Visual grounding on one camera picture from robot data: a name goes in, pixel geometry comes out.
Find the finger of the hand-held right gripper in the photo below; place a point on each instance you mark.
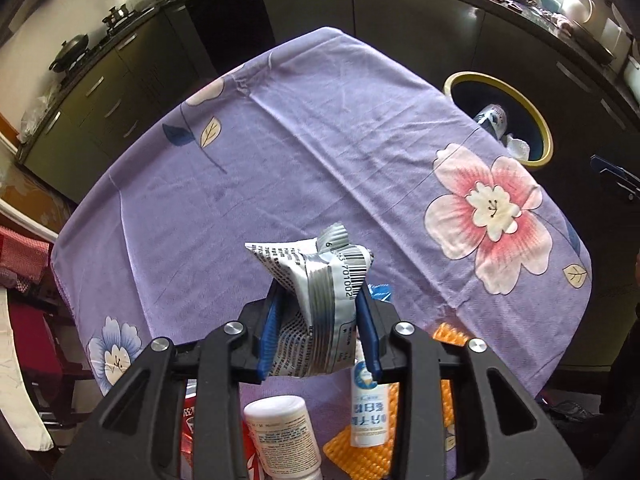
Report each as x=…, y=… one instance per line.
x=612, y=170

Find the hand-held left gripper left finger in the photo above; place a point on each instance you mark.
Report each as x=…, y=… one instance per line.
x=270, y=330

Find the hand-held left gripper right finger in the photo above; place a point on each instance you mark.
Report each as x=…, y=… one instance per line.
x=367, y=335

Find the silver packet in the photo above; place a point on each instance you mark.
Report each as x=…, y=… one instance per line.
x=320, y=300

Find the yellow-rimmed trash bin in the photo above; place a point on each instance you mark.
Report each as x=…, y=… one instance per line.
x=470, y=95

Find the blue plastic wrapper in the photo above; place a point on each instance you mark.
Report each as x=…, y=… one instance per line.
x=382, y=292

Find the white tube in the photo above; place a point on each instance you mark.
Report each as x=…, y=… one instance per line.
x=370, y=410

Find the white pill bottle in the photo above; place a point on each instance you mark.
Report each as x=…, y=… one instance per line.
x=280, y=435

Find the orange foam fruit net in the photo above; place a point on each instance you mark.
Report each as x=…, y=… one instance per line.
x=360, y=460

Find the red soda can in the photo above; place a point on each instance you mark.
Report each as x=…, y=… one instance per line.
x=189, y=440

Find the white pitcher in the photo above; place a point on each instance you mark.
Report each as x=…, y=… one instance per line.
x=577, y=5

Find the purple floral tablecloth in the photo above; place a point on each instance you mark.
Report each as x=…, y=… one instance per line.
x=325, y=150

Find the red wooden chair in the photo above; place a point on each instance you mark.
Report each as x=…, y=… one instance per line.
x=35, y=340

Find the red checked apron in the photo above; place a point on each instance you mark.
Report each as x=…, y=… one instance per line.
x=22, y=255

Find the white hanging cloth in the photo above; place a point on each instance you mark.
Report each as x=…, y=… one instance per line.
x=15, y=385

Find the green base cabinets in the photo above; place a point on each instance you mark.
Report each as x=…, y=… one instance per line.
x=100, y=100

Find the clear plastic bag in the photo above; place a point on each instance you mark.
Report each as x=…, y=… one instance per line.
x=35, y=115

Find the gas stove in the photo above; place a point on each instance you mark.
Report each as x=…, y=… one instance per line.
x=107, y=35

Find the black wok with lid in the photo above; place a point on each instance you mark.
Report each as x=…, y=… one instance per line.
x=70, y=52

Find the steel cooking pot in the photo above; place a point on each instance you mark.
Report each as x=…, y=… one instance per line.
x=117, y=14

